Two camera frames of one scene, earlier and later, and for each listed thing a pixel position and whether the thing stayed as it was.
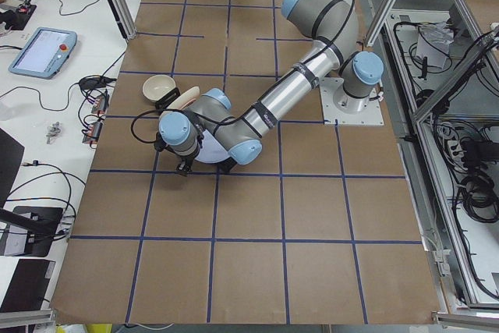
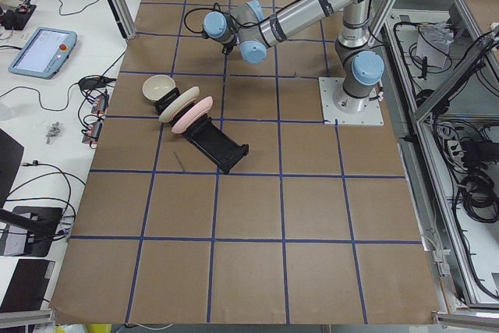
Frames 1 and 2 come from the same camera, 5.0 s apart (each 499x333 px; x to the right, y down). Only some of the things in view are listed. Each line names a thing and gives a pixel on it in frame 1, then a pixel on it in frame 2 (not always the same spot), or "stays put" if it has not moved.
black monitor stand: (25, 231) stays put
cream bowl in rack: (157, 86) stays put
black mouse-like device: (95, 82) stays put
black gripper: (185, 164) to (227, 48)
